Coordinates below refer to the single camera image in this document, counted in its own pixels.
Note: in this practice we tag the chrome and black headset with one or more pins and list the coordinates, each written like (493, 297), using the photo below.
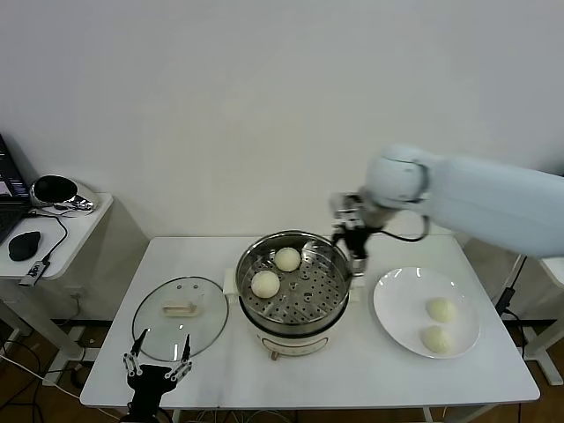
(53, 189)

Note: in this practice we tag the white wall socket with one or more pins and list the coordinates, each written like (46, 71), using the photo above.
(76, 294)

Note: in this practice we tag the round glass pot lid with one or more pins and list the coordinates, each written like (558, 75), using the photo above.
(185, 335)

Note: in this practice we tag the white side table with sticker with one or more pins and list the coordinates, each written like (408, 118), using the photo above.
(555, 277)

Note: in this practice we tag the small grey usb hub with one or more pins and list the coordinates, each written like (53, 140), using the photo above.
(35, 273)

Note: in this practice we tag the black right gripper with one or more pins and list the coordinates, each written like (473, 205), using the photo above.
(357, 224)

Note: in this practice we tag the white steamed baozi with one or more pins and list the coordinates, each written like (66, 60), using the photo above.
(442, 309)
(288, 259)
(265, 284)
(436, 339)

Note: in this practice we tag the cream electric cooking pot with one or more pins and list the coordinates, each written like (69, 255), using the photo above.
(295, 341)

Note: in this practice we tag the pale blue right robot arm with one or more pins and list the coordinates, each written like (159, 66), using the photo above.
(484, 198)

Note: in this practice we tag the floor power strip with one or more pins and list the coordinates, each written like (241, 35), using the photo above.
(90, 342)

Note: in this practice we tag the white side table with mouse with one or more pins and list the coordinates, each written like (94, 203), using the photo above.
(83, 238)

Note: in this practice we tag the black power adapter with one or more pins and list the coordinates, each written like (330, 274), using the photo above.
(504, 300)

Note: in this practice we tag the black computer mouse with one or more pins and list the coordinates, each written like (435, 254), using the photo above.
(24, 247)

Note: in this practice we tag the white oval plate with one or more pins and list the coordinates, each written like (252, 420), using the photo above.
(396, 299)

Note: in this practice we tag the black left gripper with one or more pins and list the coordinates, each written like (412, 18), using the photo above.
(150, 383)

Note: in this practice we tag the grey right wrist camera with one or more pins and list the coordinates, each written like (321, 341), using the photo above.
(341, 205)

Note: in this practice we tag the black laptop with dark screen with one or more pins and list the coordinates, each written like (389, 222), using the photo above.
(9, 185)

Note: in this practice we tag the perforated steel steamer basket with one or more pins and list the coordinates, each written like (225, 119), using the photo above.
(308, 291)

